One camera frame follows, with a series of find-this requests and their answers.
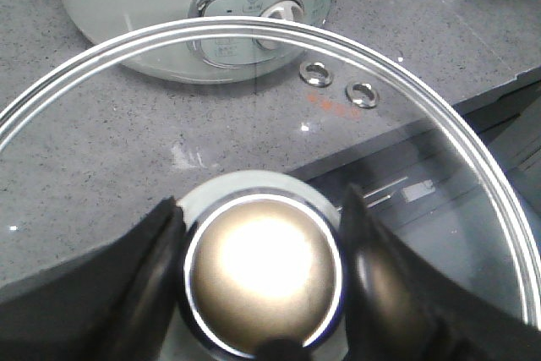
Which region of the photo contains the glass pot lid with knob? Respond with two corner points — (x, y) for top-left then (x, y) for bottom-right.
(1, 18), (540, 360)

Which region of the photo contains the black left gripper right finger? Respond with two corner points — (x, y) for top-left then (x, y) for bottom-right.
(339, 184), (540, 360)

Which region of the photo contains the pale green electric cooking pot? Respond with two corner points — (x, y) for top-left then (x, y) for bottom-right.
(53, 0), (337, 85)

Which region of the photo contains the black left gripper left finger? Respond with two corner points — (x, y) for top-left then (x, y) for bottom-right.
(1, 198), (185, 360)

